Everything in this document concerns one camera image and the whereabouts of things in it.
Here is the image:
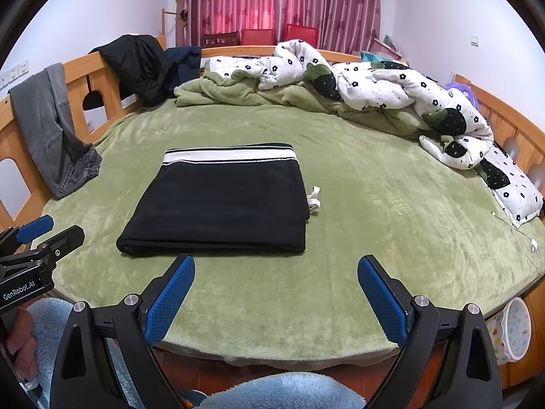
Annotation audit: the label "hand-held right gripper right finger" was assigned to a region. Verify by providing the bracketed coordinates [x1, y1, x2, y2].
[357, 255, 503, 409]

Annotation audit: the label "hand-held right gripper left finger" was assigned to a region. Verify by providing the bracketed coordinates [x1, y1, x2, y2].
[49, 253, 197, 409]

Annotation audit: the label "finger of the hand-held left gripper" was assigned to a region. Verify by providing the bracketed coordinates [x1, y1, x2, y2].
[26, 225, 86, 273]
[0, 216, 55, 256]

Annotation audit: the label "black pants with white waistband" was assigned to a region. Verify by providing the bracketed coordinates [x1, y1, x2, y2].
[116, 142, 322, 258]

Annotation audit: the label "person's left hand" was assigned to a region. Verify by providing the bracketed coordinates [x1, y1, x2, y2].
[3, 307, 40, 389]

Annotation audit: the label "green bed blanket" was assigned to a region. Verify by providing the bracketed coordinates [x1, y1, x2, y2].
[40, 102, 545, 363]

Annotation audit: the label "grey jeans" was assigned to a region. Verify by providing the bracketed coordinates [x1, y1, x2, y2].
[9, 63, 104, 199]

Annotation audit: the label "star print bin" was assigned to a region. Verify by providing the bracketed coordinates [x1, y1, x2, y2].
[485, 296, 533, 365]

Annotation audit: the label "blue fluffy robe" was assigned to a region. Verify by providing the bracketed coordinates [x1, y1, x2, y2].
[183, 370, 368, 409]

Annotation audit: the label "floral pillow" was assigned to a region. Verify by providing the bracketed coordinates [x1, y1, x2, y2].
[474, 145, 545, 226]

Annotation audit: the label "black jacket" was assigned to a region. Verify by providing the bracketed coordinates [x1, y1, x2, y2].
[89, 34, 177, 107]

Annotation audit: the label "navy garment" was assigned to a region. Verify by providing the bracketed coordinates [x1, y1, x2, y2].
[164, 45, 203, 86]

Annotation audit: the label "green floral quilt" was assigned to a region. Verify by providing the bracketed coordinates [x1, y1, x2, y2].
[174, 39, 497, 171]

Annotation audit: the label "purple plush toy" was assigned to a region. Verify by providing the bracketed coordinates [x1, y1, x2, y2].
[443, 82, 480, 107]

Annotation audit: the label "wooden coat rack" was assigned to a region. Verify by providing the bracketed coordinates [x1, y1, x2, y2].
[161, 6, 190, 47]

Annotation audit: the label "dark wooden chair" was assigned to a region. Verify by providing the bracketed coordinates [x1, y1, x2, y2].
[201, 32, 240, 48]

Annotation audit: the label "reddish wooden rack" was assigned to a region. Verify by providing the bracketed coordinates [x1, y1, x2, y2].
[370, 35, 404, 61]

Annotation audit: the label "red chair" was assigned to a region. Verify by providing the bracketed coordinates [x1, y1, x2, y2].
[283, 23, 320, 47]
[240, 29, 274, 46]

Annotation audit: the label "red patterned curtain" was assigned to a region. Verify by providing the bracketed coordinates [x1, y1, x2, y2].
[276, 0, 382, 52]
[179, 0, 277, 47]

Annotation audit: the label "white charging cable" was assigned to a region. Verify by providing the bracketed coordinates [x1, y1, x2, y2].
[489, 211, 539, 252]

